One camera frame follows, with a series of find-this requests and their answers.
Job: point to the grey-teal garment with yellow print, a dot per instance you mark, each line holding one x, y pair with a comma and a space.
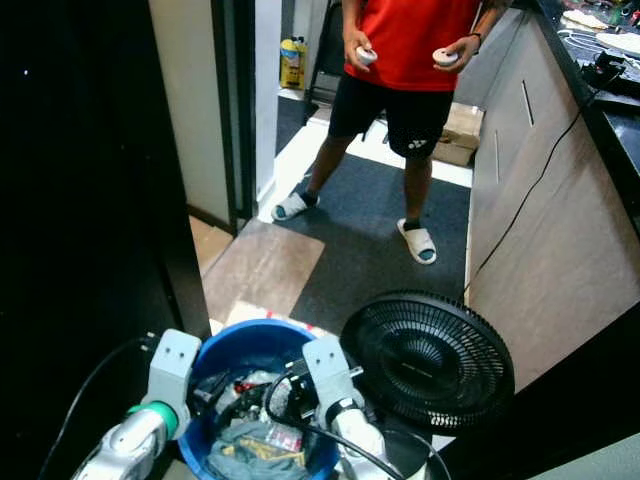
255, 455

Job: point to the white hand controller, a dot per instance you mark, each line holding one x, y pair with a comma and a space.
445, 57
368, 56

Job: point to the person's right forearm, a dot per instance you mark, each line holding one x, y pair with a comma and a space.
352, 15

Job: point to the person's left forearm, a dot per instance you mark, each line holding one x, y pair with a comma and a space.
492, 18

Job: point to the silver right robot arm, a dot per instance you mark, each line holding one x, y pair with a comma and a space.
360, 445

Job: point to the person's right hand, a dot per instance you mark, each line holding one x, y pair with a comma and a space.
352, 45

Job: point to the person's left hand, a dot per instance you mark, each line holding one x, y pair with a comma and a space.
468, 52

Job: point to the clear plastic bag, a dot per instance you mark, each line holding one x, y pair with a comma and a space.
265, 395

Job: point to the black packet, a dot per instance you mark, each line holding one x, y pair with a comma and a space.
240, 400

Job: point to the red and white packet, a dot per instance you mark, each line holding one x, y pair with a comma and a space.
285, 437

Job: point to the blue plastic bucket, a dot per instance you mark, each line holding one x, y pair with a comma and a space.
250, 345

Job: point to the black floor fan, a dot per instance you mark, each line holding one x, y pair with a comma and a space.
430, 360

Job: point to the dark grey floor mat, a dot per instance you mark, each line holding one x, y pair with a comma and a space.
360, 260

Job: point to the white slipper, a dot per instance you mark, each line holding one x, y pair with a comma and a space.
294, 206
418, 242

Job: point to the large black cabinet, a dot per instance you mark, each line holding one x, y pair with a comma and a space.
80, 200

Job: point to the dark translucent washer lid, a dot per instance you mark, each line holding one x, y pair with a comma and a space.
560, 390

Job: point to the brown wooden cabinet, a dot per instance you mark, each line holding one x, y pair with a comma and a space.
550, 240

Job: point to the brown cardboard box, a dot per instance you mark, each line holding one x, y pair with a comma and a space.
460, 135

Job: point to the yellow container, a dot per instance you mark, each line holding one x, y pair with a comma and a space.
291, 65

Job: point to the black chair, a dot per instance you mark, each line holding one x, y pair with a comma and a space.
325, 50

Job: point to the person in black shorts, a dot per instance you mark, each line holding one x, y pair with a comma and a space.
410, 30

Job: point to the white plate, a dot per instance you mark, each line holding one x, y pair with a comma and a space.
620, 42

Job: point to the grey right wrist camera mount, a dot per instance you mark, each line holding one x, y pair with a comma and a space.
328, 375

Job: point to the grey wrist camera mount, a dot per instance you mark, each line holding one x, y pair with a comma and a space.
172, 365
328, 375

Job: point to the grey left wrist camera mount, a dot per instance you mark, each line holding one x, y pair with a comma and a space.
172, 365

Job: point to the black door frame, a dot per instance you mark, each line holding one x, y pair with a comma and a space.
242, 100

